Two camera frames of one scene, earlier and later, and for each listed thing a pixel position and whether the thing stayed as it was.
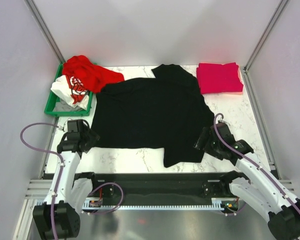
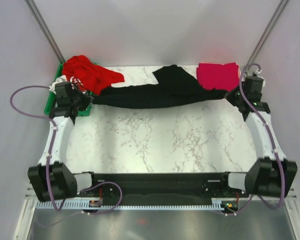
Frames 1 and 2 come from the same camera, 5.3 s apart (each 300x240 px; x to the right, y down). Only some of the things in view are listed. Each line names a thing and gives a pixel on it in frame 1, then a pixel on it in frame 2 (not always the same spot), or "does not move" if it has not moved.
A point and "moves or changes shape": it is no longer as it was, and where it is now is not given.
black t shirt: [168, 111] moves or changes shape
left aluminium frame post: [37, 17] does not move
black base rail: [160, 185] does not move
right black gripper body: [213, 146] -> [234, 97]
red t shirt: [93, 77] does not move
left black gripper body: [90, 138] -> [80, 100]
